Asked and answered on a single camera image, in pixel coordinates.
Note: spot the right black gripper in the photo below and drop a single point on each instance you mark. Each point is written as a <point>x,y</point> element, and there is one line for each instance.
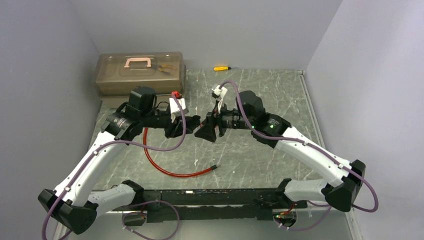
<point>216,122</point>

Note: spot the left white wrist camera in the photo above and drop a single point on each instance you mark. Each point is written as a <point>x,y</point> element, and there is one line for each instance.
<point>177,105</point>

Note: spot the brown translucent plastic toolbox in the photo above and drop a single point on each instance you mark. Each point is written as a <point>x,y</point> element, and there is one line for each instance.
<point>114,82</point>

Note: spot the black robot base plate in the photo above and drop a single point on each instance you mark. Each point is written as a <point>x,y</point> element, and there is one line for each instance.
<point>261,204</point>

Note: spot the yellow handled pliers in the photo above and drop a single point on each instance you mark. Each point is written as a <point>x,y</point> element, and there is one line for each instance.
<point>166,69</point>

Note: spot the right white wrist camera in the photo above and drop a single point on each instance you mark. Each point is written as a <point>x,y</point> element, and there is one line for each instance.
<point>218,93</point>

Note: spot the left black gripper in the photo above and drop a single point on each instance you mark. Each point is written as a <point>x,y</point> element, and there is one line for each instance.
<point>175,125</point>

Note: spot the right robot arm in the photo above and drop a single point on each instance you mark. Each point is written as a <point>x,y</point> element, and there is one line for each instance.
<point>340,180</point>

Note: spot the yellow handled screwdriver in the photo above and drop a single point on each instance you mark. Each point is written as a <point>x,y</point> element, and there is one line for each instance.
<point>221,68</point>

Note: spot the pink toolbox handle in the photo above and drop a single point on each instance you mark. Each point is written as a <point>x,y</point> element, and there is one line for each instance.
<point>146,60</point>

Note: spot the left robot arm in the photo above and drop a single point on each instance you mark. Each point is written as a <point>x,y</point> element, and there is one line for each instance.
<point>72,202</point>

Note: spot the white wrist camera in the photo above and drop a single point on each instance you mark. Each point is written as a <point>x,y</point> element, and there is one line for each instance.
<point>177,105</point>
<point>218,93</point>

